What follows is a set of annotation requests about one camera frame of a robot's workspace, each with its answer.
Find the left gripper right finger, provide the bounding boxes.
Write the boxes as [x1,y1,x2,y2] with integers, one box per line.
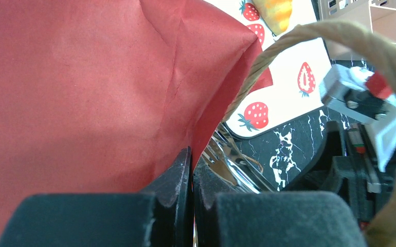
[193,160,366,246]

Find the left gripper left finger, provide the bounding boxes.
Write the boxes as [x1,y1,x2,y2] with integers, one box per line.
[0,148,192,246]

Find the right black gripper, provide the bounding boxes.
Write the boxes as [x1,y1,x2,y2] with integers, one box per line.
[284,121,396,223]

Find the metal tongs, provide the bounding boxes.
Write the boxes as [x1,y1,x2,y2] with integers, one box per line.
[201,123,277,193]

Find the red brown paper bag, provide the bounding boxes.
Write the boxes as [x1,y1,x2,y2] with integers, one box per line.
[0,1,396,246]

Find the fake bread loaf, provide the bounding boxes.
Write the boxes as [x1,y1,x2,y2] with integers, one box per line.
[253,0,293,36]

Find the strawberry print tray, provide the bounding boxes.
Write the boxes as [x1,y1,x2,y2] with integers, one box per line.
[206,1,331,139]

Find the peach desk organizer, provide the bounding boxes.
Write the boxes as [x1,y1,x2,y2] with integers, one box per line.
[318,0,396,45]

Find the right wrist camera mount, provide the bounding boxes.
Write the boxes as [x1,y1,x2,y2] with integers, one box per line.
[319,64,396,172]

